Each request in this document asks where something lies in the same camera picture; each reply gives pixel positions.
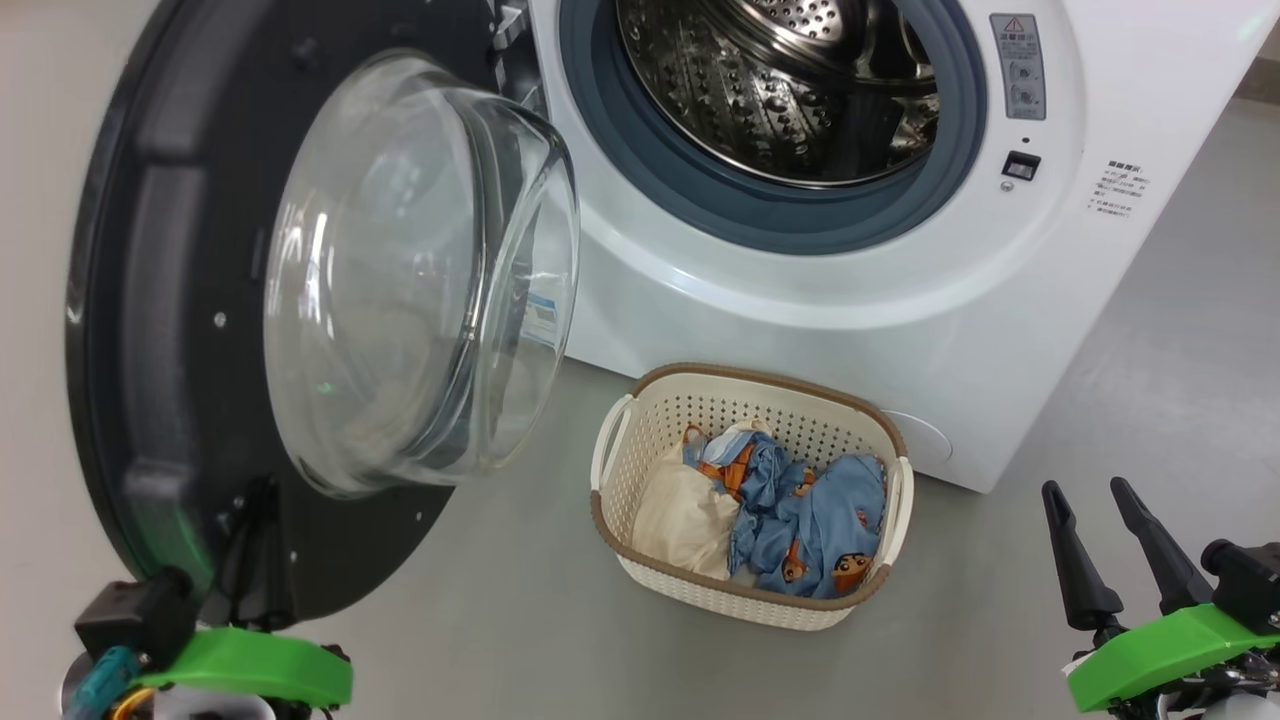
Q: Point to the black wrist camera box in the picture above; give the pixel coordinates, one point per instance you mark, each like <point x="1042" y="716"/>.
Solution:
<point x="135" y="615"/>
<point x="1250" y="585"/>

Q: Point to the black round glass washer door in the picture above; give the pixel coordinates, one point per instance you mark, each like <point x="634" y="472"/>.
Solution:
<point x="150" y="300"/>

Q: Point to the round white filter cover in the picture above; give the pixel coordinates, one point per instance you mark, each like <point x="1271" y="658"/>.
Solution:
<point x="925" y="440"/>

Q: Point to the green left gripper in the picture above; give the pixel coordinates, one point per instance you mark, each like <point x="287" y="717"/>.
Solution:
<point x="260" y="670"/>

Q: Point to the printed text label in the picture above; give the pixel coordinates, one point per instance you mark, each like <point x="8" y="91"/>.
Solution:
<point x="1120" y="190"/>

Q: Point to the grey rubber door gasket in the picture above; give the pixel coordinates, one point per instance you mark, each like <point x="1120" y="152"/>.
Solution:
<point x="700" y="185"/>

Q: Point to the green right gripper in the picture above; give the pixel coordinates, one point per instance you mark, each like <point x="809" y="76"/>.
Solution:
<point x="1160" y="650"/>

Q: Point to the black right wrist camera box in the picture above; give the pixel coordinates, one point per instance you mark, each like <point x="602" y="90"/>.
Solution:
<point x="1250" y="585"/>

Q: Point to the grey warning sticker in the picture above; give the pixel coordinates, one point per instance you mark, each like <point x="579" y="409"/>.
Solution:
<point x="1018" y="65"/>

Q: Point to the white front-load washing machine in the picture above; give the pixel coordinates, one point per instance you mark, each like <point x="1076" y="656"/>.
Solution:
<point x="900" y="320"/>

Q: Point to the blue cartoon print garment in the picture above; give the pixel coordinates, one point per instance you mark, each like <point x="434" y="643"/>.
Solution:
<point x="820" y="520"/>

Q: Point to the cream perforated laundry basket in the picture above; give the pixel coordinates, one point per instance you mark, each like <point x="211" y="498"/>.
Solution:
<point x="700" y="595"/>

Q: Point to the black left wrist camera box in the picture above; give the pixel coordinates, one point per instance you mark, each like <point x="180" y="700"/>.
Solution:
<point x="135" y="615"/>

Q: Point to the black door latch socket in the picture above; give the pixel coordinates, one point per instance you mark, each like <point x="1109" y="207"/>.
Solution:
<point x="1021" y="166"/>

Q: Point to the cream plain garment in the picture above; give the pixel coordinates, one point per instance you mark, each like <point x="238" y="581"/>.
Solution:
<point x="685" y="515"/>

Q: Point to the stainless steel washing machine drum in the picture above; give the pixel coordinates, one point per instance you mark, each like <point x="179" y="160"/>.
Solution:
<point x="760" y="90"/>

